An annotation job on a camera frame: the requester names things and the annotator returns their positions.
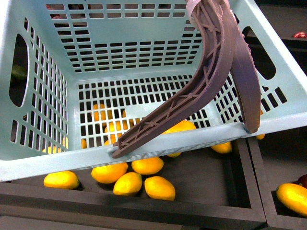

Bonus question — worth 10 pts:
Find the black lemon bin tray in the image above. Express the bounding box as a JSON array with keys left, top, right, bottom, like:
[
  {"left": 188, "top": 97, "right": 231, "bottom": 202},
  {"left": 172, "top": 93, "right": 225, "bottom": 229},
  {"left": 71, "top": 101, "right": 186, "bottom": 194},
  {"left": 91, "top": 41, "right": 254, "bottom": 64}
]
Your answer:
[{"left": 0, "top": 139, "right": 266, "bottom": 230}]

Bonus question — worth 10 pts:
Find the yellow lemon centre front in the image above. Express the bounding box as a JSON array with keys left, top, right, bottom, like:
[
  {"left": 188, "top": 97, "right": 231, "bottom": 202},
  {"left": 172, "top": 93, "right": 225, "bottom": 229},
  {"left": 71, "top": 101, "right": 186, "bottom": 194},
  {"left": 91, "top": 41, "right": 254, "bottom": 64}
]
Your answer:
[{"left": 113, "top": 172, "right": 142, "bottom": 196}]

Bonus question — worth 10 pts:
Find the yellow lemon centre back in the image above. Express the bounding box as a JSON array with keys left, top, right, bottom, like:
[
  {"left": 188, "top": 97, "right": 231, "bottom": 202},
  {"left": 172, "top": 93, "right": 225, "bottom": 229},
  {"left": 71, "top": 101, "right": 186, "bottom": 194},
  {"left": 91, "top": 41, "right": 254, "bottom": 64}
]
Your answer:
[{"left": 131, "top": 157, "right": 164, "bottom": 175}]

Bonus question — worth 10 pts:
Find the brown basket handle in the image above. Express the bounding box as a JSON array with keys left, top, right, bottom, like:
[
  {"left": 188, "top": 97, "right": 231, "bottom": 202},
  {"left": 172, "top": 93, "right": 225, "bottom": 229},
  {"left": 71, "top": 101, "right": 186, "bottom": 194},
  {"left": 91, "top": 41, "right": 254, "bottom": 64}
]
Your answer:
[{"left": 113, "top": 0, "right": 261, "bottom": 158}]

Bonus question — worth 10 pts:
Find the red apple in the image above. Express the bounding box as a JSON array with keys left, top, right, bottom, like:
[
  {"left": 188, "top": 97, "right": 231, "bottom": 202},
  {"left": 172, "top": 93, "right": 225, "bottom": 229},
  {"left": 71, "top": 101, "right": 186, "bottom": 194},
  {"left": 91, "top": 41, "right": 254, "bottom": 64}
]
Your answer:
[{"left": 292, "top": 31, "right": 307, "bottom": 39}]

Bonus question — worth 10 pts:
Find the yellow lemon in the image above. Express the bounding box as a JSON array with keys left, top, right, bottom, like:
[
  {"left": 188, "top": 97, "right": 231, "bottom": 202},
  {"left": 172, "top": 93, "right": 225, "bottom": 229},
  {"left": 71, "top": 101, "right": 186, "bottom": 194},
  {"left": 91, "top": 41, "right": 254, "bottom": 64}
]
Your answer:
[
  {"left": 43, "top": 171, "right": 80, "bottom": 189},
  {"left": 113, "top": 172, "right": 142, "bottom": 196},
  {"left": 131, "top": 157, "right": 164, "bottom": 175},
  {"left": 91, "top": 162, "right": 128, "bottom": 184},
  {"left": 144, "top": 176, "right": 176, "bottom": 201},
  {"left": 210, "top": 142, "right": 232, "bottom": 154}
]

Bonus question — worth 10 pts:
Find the yellow lemon front left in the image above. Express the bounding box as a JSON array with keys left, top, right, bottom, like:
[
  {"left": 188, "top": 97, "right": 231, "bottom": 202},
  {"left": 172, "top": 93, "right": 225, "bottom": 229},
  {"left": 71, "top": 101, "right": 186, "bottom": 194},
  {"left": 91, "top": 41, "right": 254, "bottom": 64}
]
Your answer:
[{"left": 43, "top": 171, "right": 80, "bottom": 189}]

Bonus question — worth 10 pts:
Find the yellow lemon centre left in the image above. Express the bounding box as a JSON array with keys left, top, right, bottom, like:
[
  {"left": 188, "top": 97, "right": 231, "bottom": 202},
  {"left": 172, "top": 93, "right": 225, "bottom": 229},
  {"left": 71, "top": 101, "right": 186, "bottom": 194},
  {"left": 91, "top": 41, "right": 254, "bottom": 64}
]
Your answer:
[{"left": 91, "top": 162, "right": 128, "bottom": 184}]

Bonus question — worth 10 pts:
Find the white zip tie right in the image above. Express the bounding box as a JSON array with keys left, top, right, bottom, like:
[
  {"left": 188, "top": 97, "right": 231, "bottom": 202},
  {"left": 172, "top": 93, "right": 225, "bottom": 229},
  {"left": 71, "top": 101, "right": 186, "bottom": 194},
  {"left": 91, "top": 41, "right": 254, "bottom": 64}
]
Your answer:
[{"left": 186, "top": 0, "right": 201, "bottom": 29}]

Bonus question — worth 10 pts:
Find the light blue plastic basket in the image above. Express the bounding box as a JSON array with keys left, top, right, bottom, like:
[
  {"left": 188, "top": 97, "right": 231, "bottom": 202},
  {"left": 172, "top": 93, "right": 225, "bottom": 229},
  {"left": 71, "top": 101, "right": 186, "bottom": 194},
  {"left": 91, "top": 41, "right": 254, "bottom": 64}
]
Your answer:
[{"left": 0, "top": 0, "right": 307, "bottom": 182}]

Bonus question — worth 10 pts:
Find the yellow lemon front right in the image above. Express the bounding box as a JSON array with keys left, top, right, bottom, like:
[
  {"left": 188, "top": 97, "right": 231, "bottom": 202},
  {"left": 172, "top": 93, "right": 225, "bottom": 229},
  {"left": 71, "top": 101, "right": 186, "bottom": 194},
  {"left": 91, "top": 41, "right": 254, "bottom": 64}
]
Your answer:
[{"left": 144, "top": 176, "right": 176, "bottom": 201}]

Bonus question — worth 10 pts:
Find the yellow lemon right back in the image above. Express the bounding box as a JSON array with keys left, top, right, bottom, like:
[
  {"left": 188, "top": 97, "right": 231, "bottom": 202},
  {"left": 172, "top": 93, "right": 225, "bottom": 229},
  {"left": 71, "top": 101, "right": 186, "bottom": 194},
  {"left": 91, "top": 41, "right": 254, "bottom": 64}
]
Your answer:
[{"left": 210, "top": 142, "right": 232, "bottom": 154}]

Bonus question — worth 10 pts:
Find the yellow mango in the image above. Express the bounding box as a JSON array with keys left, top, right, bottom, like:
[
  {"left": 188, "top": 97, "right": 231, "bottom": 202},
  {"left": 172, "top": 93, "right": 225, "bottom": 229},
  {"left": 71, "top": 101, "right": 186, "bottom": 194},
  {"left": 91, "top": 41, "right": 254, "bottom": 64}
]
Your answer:
[
  {"left": 276, "top": 183, "right": 307, "bottom": 217},
  {"left": 163, "top": 120, "right": 196, "bottom": 134}
]

